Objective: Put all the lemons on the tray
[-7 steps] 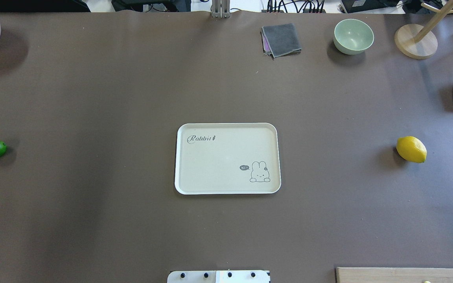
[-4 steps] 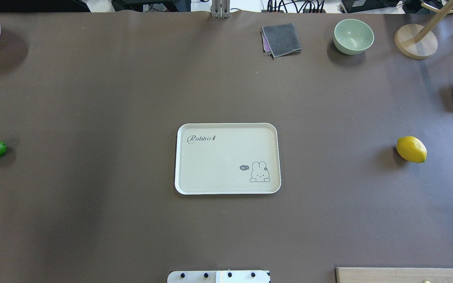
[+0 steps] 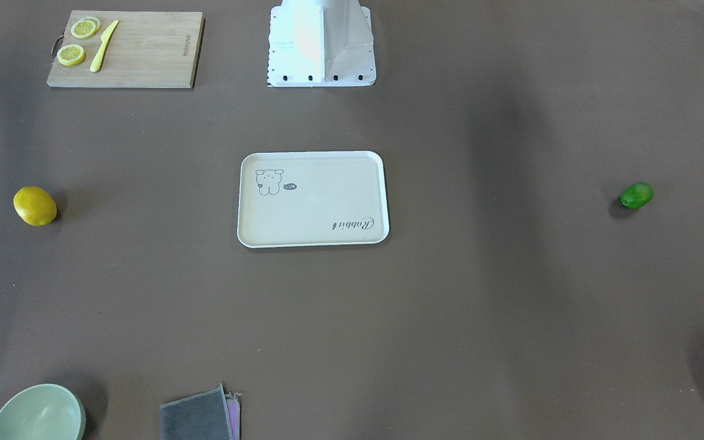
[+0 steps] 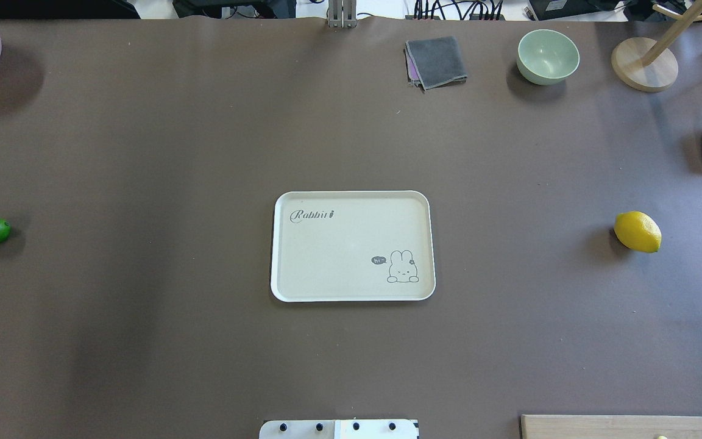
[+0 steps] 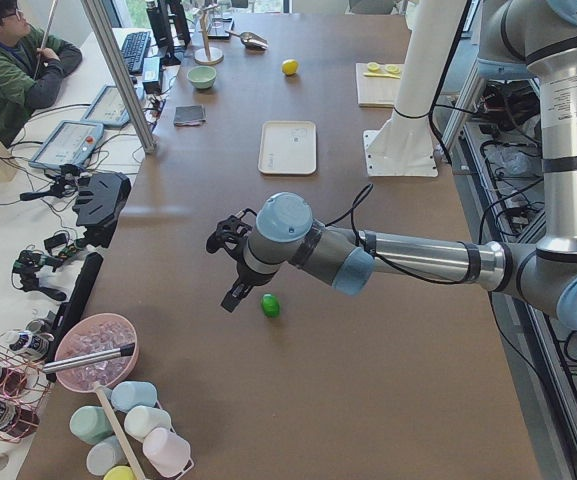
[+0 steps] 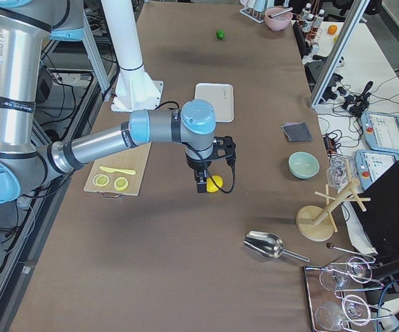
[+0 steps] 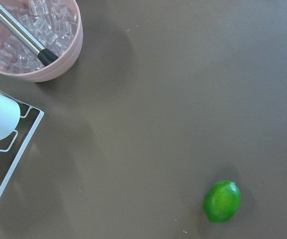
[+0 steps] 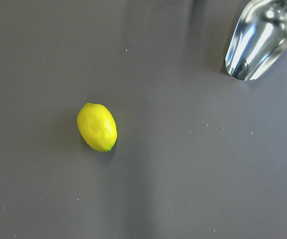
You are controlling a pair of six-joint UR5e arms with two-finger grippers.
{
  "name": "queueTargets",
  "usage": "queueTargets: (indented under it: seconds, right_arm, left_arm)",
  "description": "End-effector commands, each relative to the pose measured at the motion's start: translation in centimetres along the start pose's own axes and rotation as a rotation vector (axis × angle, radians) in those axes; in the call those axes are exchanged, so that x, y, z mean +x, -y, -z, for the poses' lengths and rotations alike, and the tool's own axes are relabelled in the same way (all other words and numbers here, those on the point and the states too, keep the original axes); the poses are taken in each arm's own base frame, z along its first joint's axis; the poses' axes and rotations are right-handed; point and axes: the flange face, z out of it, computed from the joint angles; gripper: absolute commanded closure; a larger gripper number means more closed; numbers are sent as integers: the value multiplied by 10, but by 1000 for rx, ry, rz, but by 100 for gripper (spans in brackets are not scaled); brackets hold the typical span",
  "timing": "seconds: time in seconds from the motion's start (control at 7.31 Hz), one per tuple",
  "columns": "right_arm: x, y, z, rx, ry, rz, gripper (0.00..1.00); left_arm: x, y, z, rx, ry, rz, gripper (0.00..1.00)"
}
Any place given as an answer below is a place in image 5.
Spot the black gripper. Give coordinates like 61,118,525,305
221,261,272,313

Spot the green lime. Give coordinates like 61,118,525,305
260,293,281,318

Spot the yellow lemon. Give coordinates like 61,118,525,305
281,59,299,77

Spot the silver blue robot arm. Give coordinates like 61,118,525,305
206,1,577,331

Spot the cream rabbit tray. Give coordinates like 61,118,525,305
258,120,317,175

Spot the pink bowl with ice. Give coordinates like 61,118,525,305
55,313,139,393

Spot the light blue cup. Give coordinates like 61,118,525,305
111,381,158,413

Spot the white cup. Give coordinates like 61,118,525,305
124,405,172,442

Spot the black long bar device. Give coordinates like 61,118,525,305
45,253,104,364

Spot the pink cup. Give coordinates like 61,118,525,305
142,427,191,478

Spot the mint green cup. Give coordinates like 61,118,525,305
69,405,114,445

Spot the grey folded cloth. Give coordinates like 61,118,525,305
173,105,206,127

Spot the pale grey-blue cup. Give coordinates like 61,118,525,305
86,436,128,476

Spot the yellow cup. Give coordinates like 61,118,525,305
103,465,136,480

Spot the near teach pendant tablet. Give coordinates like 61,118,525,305
29,120,104,171

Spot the teach pendant tablet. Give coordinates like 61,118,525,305
29,120,104,171
82,85,130,129

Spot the light green bowl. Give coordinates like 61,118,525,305
186,65,217,90

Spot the far teach pendant tablet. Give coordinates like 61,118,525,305
82,85,130,129

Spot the wooden mug stand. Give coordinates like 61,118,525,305
194,4,224,66

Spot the wooden cutting board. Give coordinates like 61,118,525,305
355,62,403,108

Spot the metal scoop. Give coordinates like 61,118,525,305
227,30,268,51

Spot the black keyboard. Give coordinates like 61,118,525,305
120,31,151,75

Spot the lemon slice near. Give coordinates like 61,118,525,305
366,62,380,73

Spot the lemon slice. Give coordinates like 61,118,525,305
384,64,401,75
366,62,380,73

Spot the yellow plastic knife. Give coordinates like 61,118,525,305
362,72,401,80

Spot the lemon slice far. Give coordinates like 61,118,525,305
384,64,401,75

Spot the person in green jacket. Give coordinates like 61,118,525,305
0,1,82,147

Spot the black camera mount wrist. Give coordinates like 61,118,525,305
205,208,257,262

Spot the wooden spoon handle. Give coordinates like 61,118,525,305
93,382,146,480

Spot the black plastic bracket device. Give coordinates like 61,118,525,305
72,172,131,248

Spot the metal tongs handle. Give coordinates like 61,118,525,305
41,343,137,374

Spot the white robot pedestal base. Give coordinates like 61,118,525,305
364,0,469,177

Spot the copper wire bottle rack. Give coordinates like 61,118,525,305
0,338,50,443

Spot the aluminium frame post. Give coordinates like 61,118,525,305
81,0,156,154

